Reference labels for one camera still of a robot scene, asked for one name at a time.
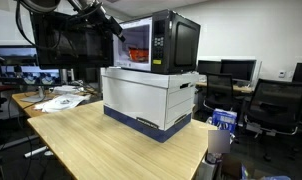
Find blue printed carton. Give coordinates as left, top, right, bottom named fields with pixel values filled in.
left=211, top=108, right=238, bottom=134

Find black mesh office chair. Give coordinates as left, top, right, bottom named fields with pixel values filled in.
left=203, top=72, right=235, bottom=113
left=242, top=78, right=302, bottom=162

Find red office chair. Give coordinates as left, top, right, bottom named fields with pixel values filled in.
left=0, top=84, right=15, bottom=114

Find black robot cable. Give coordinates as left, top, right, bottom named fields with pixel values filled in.
left=14, top=0, right=64, bottom=51

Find blue plastic bag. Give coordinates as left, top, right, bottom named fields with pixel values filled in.
left=240, top=164, right=292, bottom=180

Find white paper stack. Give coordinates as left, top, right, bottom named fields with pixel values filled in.
left=52, top=85, right=81, bottom=96

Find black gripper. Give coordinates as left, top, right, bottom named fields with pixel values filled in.
left=87, top=4, right=127, bottom=43

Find black microwave oven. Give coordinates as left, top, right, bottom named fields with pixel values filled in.
left=111, top=9, right=202, bottom=75

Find white power strip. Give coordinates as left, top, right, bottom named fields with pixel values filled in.
left=24, top=145, right=49, bottom=159

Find loose white papers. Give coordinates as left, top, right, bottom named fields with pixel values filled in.
left=34, top=93, right=92, bottom=114

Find white blue cardboard storage box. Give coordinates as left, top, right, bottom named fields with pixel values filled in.
left=100, top=66, right=200, bottom=144

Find lit computer monitor on stand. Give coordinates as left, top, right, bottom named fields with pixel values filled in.
left=0, top=44, right=63, bottom=104

